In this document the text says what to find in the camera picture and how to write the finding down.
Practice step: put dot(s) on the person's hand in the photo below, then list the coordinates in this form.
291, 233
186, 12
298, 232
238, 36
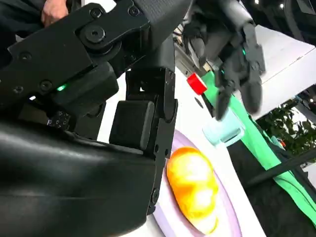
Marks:
53, 12

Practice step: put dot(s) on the small orange white bread roll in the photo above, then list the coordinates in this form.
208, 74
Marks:
192, 182

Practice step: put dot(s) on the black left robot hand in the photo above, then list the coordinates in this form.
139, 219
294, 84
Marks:
222, 42

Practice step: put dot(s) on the lilac plate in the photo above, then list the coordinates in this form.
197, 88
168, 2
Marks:
228, 209

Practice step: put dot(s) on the green leafy plant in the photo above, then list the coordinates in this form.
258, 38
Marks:
291, 130

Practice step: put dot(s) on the black table grommet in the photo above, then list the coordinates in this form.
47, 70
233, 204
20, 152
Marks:
198, 102

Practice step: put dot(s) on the black stand pole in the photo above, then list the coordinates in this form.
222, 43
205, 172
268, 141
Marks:
279, 170

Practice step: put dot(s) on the white desk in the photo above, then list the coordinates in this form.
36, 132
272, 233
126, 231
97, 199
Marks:
288, 64

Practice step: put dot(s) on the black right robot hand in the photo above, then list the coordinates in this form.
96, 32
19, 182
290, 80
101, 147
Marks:
61, 177

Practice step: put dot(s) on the green cloth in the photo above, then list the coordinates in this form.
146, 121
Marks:
259, 143

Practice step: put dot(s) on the pale green mug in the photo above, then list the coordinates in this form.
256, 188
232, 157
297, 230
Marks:
227, 130

